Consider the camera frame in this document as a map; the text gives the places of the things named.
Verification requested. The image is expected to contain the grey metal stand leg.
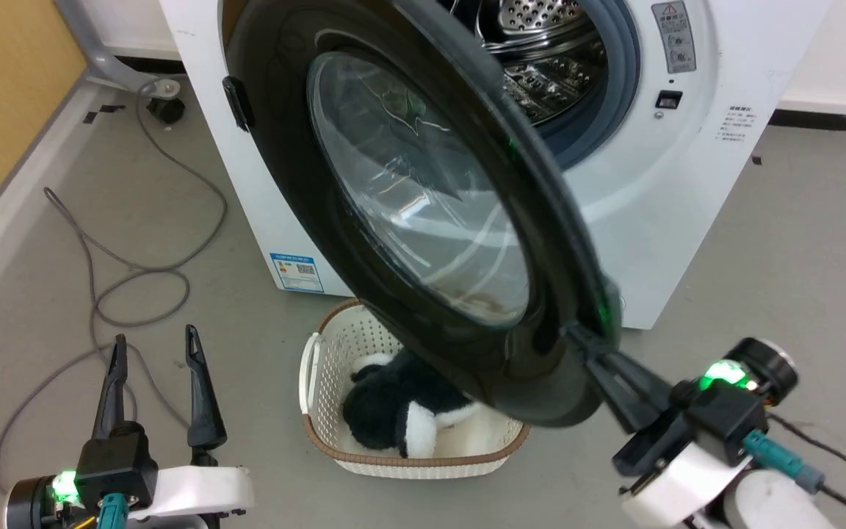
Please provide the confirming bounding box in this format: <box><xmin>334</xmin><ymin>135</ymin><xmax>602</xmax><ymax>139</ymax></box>
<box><xmin>54</xmin><ymin>0</ymin><xmax>183</xmax><ymax>94</ymax></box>

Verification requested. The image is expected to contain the black round glass washer door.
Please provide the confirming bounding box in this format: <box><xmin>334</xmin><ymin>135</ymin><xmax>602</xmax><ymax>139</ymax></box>
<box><xmin>221</xmin><ymin>0</ymin><xmax>623</xmax><ymax>429</ymax></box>

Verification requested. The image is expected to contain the steel washer drum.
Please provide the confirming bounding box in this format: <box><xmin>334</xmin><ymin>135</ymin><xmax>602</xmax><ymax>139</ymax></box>
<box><xmin>444</xmin><ymin>0</ymin><xmax>609</xmax><ymax>127</ymax></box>

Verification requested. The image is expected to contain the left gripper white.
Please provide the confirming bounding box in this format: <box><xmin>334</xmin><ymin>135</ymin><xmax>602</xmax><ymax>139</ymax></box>
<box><xmin>91</xmin><ymin>324</ymin><xmax>256</xmax><ymax>524</ymax></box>

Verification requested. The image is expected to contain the thin grey floor cable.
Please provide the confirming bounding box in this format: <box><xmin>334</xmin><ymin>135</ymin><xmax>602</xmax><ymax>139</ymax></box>
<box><xmin>0</xmin><ymin>187</ymin><xmax>193</xmax><ymax>497</ymax></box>

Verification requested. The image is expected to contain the white basket with brown rim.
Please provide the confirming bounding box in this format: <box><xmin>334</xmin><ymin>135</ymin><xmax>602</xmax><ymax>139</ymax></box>
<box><xmin>298</xmin><ymin>298</ymin><xmax>531</xmax><ymax>481</ymax></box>

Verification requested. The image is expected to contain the black and white plush toy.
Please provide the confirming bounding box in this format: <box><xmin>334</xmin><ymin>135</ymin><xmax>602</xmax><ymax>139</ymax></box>
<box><xmin>340</xmin><ymin>350</ymin><xmax>488</xmax><ymax>461</ymax></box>

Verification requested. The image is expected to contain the right teal connector cable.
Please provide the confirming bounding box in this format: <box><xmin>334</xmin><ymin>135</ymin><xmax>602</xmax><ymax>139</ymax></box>
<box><xmin>742</xmin><ymin>429</ymin><xmax>826</xmax><ymax>495</ymax></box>

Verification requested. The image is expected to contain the teal connector cable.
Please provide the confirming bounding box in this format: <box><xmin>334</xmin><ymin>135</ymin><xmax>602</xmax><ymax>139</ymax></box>
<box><xmin>95</xmin><ymin>493</ymin><xmax>131</xmax><ymax>529</ymax></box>
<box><xmin>742</xmin><ymin>429</ymin><xmax>826</xmax><ymax>495</ymax></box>

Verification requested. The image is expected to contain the left teal connector cable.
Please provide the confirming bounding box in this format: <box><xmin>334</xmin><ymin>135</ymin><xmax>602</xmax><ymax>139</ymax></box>
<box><xmin>95</xmin><ymin>493</ymin><xmax>131</xmax><ymax>529</ymax></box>

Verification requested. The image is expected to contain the black caster wheel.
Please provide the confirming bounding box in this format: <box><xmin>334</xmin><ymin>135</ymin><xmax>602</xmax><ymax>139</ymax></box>
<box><xmin>145</xmin><ymin>79</ymin><xmax>187</xmax><ymax>125</ymax></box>

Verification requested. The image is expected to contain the blue energy label sticker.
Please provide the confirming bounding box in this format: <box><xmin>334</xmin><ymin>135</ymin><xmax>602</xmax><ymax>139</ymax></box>
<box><xmin>270</xmin><ymin>253</ymin><xmax>325</xmax><ymax>294</ymax></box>

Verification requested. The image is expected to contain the right thin black cable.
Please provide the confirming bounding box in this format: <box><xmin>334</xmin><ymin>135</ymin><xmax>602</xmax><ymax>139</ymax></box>
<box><xmin>764</xmin><ymin>411</ymin><xmax>846</xmax><ymax>524</ymax></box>

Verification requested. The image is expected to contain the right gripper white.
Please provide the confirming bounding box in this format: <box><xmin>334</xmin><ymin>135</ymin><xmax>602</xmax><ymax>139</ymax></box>
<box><xmin>564</xmin><ymin>321</ymin><xmax>753</xmax><ymax>529</ymax></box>

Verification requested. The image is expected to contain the white front-load washing machine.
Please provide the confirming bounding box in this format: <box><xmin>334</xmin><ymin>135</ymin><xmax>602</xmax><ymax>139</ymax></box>
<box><xmin>159</xmin><ymin>0</ymin><xmax>832</xmax><ymax>331</ymax></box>

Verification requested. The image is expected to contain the thick grey floor cable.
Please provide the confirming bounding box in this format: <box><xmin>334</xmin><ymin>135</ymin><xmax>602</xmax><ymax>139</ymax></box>
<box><xmin>91</xmin><ymin>77</ymin><xmax>230</xmax><ymax>328</ymax></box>

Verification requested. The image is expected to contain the grey warning sticker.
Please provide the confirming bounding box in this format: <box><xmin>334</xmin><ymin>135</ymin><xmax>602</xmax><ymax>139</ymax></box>
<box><xmin>651</xmin><ymin>0</ymin><xmax>698</xmax><ymax>75</ymax></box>

